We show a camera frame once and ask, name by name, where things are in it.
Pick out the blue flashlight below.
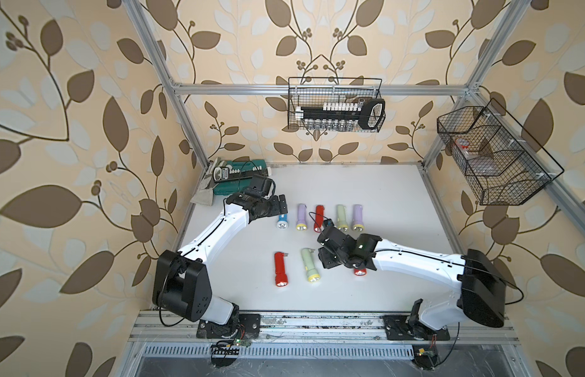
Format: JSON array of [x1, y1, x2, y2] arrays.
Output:
[[277, 214, 289, 229]]

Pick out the green flashlight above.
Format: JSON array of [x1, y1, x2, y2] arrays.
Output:
[[300, 248, 321, 283], [336, 204, 349, 232]]

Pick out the purple flashlight back row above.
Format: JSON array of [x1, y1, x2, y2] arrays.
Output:
[[295, 204, 307, 231]]

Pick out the green flashlight front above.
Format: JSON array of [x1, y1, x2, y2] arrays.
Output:
[[300, 248, 321, 283]]

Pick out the red flashlight back row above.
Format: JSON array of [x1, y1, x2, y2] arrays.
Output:
[[314, 205, 325, 233]]

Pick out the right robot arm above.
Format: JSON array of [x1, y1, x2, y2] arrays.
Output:
[[317, 226, 510, 331]]

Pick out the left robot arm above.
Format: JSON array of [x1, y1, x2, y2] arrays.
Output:
[[152, 175, 288, 325]]

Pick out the green tool case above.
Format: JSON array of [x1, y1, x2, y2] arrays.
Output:
[[213, 160, 269, 196]]

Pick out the socket set on case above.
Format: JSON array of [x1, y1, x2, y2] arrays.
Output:
[[212, 165, 270, 183]]

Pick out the folded paper manual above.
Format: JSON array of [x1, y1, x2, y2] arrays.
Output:
[[190, 157, 224, 206]]

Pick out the socket set in basket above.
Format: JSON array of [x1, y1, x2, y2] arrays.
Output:
[[292, 98, 386, 133]]

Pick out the red item in basket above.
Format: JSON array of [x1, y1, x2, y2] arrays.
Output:
[[455, 138, 471, 154]]

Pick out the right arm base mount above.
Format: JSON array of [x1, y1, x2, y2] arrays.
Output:
[[382, 299, 450, 341]]

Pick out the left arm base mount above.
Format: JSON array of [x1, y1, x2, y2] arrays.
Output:
[[196, 313, 261, 340]]

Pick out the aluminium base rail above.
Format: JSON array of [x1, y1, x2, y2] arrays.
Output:
[[124, 310, 522, 363]]

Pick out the black wire basket right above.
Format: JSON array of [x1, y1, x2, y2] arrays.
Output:
[[437, 98, 564, 206]]

